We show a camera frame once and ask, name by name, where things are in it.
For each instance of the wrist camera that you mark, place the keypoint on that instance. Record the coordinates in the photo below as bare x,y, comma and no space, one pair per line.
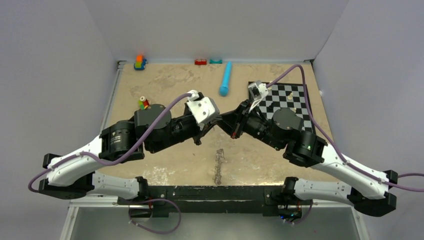
196,95
258,91

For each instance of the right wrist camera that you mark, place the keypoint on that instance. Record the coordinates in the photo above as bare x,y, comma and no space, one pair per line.
258,91

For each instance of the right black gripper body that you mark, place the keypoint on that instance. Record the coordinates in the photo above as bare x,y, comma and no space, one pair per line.
244,108

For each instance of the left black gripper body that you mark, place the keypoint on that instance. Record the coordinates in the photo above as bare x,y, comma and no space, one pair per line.
198,133

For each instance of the black front rail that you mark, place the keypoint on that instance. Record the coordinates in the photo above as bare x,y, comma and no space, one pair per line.
267,200

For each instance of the colourful toy block stack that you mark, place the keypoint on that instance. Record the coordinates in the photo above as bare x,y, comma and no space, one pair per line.
143,103

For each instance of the black white chessboard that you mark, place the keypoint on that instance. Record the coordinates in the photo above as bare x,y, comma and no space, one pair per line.
285,107

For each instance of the teal toy brick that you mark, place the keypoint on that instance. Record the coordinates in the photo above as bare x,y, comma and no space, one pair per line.
215,61

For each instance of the metal disc with keyrings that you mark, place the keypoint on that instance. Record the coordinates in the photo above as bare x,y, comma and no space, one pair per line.
219,160

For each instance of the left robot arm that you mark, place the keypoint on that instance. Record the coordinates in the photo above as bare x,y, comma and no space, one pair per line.
151,129

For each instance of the blue cylinder tube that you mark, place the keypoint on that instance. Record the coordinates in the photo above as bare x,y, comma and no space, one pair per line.
224,87

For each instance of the blue orange toy car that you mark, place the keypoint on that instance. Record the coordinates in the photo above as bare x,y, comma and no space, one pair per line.
140,63

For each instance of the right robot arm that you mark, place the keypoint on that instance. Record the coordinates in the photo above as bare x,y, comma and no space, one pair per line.
365,189

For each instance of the red toy brick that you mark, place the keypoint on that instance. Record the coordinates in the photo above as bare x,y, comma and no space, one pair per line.
200,61

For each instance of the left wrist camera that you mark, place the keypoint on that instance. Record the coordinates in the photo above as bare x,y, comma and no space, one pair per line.
196,95

